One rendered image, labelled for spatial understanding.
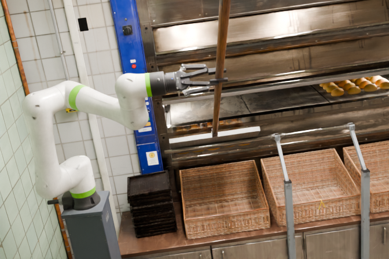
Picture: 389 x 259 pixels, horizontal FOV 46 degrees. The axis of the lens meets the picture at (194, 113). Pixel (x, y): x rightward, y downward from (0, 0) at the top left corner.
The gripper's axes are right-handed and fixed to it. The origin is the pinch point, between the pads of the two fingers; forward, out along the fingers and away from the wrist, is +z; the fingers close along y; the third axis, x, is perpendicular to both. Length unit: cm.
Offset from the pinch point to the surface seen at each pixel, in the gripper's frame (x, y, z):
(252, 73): -127, -45, 33
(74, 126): -139, -27, -93
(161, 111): -139, -29, -32
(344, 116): -155, -13, 98
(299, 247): -145, 73, 47
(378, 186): -165, 39, 115
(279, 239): -140, 65, 34
